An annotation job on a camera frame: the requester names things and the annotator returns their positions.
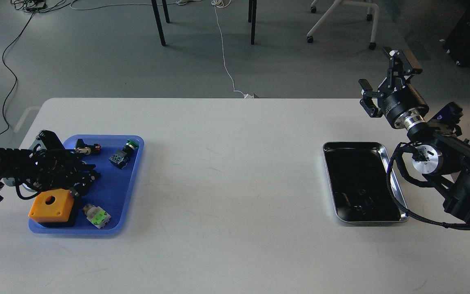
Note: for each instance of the black table leg left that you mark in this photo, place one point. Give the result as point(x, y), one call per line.
point(158, 19)

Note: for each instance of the black table leg right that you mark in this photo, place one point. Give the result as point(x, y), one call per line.
point(252, 9)

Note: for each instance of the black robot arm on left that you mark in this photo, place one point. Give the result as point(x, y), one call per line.
point(17, 165)

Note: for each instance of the green push button switch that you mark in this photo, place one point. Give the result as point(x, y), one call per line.
point(122, 156)

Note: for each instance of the black table leg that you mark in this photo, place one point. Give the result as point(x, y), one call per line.
point(252, 9)
point(158, 19)

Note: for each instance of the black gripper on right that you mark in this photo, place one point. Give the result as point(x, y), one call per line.
point(397, 100)

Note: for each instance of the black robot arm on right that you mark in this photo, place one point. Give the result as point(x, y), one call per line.
point(434, 157)

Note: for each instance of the orange button enclosure box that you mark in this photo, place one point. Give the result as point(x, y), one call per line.
point(54, 208)

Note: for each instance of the silver metal tray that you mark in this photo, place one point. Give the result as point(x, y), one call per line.
point(357, 177)

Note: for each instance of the silver switch with green block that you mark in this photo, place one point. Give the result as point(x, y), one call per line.
point(96, 215)

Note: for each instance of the blue plastic tray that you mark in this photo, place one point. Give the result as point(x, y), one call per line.
point(112, 191)

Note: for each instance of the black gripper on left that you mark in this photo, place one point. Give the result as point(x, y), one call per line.
point(57, 167)

